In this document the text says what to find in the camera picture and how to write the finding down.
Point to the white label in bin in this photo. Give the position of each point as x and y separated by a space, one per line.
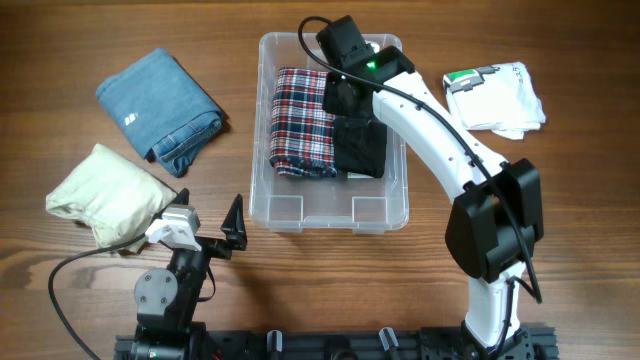
360 175

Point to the clear plastic storage bin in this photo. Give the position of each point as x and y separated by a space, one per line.
293 204

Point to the black garment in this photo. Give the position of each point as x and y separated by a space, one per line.
360 146

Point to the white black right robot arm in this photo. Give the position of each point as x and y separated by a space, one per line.
496 216

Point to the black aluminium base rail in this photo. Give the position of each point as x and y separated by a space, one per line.
426 343

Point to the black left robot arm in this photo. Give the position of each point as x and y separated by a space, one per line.
167 297

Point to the white printed t-shirt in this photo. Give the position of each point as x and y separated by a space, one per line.
499 98

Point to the red navy plaid shirt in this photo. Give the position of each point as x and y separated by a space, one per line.
302 132

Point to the folded cream cloth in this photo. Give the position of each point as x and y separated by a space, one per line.
111 195

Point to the folded blue jeans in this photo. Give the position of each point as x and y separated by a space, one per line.
163 112

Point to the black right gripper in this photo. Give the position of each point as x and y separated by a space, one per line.
331 100

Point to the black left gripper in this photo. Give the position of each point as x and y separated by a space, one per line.
233 227

